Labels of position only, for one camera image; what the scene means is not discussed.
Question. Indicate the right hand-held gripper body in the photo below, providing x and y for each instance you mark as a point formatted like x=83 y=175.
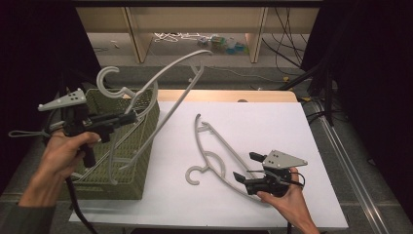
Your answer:
x=279 y=161

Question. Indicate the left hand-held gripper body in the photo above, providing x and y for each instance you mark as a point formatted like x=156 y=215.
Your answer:
x=76 y=118

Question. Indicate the green woven basket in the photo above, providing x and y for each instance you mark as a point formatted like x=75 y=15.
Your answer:
x=139 y=143

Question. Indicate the person's right hand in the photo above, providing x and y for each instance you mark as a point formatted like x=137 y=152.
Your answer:
x=290 y=204

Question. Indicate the person's left hand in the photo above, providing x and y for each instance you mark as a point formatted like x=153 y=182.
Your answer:
x=53 y=165

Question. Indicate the white board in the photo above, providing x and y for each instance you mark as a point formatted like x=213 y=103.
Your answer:
x=276 y=130

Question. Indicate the wooden table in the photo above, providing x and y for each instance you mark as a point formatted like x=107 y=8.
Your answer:
x=227 y=96

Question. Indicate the dark curtain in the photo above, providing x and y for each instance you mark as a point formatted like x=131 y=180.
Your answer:
x=32 y=48
x=373 y=81

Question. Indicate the pile of colourful toys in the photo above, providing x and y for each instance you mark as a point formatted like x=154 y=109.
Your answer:
x=224 y=45

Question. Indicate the light wooden shelf unit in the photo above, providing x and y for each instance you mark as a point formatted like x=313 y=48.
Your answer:
x=227 y=19

